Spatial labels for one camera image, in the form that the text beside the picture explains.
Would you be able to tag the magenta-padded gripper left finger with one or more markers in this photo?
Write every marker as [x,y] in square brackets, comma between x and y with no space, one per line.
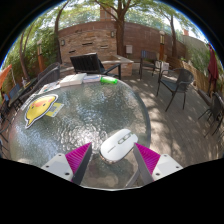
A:
[77,160]

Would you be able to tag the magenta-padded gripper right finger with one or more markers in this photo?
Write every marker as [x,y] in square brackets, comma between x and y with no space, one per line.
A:
[148,160]

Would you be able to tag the white computer mouse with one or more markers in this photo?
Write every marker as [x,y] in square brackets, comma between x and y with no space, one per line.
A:
[118,145]

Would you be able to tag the yellow chick-shaped mouse pad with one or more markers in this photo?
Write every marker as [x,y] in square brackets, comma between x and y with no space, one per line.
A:
[38,108]

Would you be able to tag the yellow paper card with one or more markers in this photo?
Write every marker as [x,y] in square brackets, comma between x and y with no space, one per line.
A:
[57,111]

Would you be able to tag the colourful printed sticker sheet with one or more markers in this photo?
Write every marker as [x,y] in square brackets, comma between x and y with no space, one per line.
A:
[49,87]

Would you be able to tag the thick white book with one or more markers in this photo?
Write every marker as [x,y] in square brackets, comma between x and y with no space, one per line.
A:
[72,80]

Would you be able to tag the thin blue-white booklet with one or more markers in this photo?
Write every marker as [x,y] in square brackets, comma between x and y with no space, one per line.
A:
[92,79]

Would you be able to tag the dark metal patio chair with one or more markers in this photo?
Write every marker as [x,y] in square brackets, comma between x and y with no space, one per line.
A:
[148,56]
[215,106]

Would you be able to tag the green plastic bottle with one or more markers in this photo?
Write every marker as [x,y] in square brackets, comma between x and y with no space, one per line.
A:
[108,80]

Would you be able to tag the dark wicker armchair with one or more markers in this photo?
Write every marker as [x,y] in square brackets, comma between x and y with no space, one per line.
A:
[185,77]
[46,78]
[50,67]

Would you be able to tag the round dark patio table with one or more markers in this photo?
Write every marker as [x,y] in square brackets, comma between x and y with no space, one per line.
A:
[23,87]

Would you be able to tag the blue patio chair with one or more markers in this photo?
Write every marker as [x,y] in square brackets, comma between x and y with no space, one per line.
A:
[14,90]

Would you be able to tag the wooden slat fence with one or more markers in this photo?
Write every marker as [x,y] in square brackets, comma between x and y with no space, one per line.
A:
[195,75]

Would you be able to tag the black slatted bench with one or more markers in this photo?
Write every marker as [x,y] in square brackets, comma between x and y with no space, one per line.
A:
[85,63]

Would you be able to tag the stone planter basin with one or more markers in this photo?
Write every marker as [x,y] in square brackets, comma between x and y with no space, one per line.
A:
[125,65]

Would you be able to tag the orange canopy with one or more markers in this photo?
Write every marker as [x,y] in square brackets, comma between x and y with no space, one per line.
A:
[5,74]

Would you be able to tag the slender curved tree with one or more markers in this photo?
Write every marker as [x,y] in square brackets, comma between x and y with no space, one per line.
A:
[174,40]
[57,36]
[22,60]

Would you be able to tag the large branching tree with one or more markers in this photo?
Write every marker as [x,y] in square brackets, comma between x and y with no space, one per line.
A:
[120,36]

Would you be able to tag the brown lamp post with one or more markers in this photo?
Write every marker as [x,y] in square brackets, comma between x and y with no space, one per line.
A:
[162,46]
[40,60]

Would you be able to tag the grey wall utility box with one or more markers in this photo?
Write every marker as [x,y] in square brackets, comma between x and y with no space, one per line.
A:
[129,49]

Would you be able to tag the black wall lantern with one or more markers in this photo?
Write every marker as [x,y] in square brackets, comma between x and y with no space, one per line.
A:
[63,42]
[112,34]

